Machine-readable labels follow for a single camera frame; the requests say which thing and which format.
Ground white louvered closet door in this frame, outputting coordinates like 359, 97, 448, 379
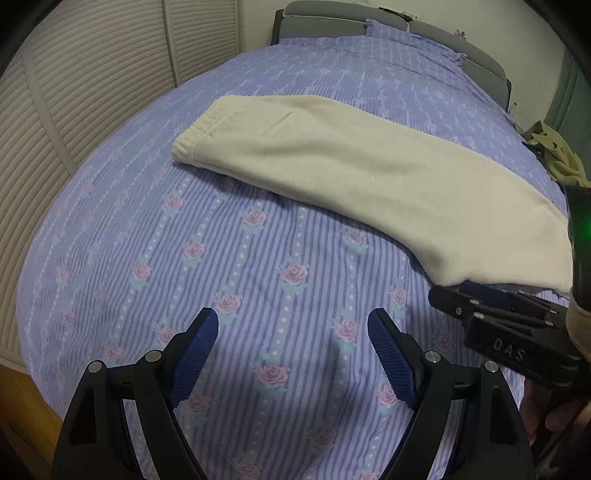
0, 0, 178, 365
164, 0, 240, 88

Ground grey bed headboard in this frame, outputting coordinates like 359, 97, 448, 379
270, 0, 513, 112

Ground olive crumpled cloth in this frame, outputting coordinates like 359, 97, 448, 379
516, 120, 589, 186

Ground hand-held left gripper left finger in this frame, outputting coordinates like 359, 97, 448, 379
50, 307, 219, 480

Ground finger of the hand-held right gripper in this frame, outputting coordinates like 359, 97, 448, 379
428, 286, 513, 330
457, 281, 570, 324

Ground cream fleece pants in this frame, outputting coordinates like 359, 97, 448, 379
171, 95, 574, 296

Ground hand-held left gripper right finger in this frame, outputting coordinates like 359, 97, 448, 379
368, 308, 537, 480

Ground purple floral pillow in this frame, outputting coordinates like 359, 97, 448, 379
367, 18, 468, 68

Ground purple floral bed sheet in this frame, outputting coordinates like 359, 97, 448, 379
16, 34, 573, 480

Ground person's right hand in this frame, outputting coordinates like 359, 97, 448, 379
521, 377, 583, 446

